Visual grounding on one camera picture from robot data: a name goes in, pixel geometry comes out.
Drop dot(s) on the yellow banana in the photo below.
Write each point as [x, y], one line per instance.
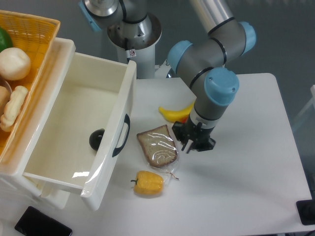
[173, 116]

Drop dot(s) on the black smartphone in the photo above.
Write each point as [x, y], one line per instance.
[35, 223]

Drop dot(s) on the black round fruit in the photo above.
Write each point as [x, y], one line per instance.
[95, 139]

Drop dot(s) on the tan bread roll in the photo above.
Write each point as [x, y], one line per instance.
[4, 98]

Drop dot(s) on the black device at edge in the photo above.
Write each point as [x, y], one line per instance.
[306, 211]

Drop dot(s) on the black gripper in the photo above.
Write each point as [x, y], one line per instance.
[193, 136]

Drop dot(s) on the orange woven basket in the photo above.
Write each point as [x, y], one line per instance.
[35, 36]

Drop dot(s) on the yellow bell pepper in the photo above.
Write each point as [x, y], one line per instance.
[148, 183]

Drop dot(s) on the white round bun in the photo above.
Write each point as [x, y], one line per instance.
[15, 64]

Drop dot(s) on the wrapped brown bread slice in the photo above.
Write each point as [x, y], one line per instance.
[160, 152]

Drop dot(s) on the green fruit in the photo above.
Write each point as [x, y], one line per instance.
[5, 40]

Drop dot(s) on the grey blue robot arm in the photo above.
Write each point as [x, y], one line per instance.
[202, 69]

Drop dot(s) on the pale twisted bread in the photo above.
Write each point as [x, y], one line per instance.
[12, 108]

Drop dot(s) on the red bell pepper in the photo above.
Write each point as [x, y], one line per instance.
[183, 119]

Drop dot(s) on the white drawer cabinet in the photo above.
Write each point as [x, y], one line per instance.
[13, 184]

